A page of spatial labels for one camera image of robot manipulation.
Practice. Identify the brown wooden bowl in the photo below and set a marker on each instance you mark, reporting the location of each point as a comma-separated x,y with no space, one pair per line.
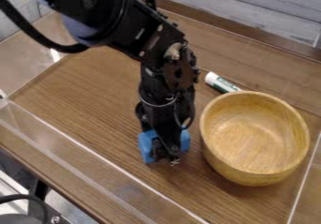
254,137

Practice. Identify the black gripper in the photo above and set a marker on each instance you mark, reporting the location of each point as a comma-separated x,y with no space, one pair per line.
167,119

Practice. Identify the white green glue stick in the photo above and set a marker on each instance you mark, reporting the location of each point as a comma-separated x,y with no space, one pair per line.
218,83

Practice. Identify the blue foam block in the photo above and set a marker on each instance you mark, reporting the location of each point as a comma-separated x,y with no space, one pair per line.
144,144

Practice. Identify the clear acrylic front barrier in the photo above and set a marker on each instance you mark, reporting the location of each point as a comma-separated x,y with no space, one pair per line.
76,140

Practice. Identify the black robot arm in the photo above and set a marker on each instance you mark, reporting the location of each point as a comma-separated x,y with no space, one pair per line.
131,26

